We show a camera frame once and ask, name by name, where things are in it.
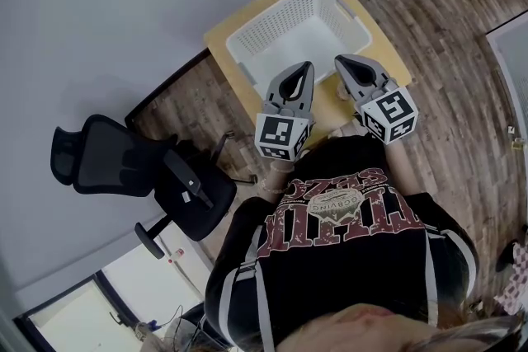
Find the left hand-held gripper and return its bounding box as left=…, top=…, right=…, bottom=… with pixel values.
left=254, top=61, right=317, bottom=163

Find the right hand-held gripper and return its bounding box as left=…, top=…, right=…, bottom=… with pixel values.
left=333, top=54, right=419, bottom=146

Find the white plastic basket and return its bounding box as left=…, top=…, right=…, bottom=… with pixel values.
left=225, top=0, right=373, bottom=98

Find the person's left forearm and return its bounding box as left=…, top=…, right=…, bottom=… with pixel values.
left=260, top=160, right=297, bottom=203

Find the person's right forearm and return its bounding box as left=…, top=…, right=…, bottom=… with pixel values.
left=385, top=139, right=422, bottom=195

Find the light wooden table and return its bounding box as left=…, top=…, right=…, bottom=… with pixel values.
left=203, top=0, right=413, bottom=149

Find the black mesh office chair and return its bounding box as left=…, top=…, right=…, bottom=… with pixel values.
left=49, top=114, right=259, bottom=260

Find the black printed t-shirt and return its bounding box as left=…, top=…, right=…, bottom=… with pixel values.
left=205, top=135, right=480, bottom=352

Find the white desk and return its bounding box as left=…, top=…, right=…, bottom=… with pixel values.
left=101, top=222, right=215, bottom=352

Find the person's face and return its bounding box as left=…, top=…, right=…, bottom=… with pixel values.
left=288, top=303, right=438, bottom=352

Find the checked cloth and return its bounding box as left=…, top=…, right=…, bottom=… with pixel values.
left=494, top=245, right=528, bottom=314

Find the bead bracelet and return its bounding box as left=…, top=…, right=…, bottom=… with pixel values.
left=260, top=178, right=289, bottom=195

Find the glass partition wall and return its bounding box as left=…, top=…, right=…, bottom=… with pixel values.
left=484, top=10, right=528, bottom=145

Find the tangle of dark cables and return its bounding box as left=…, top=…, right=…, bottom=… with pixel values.
left=135, top=304, right=207, bottom=352

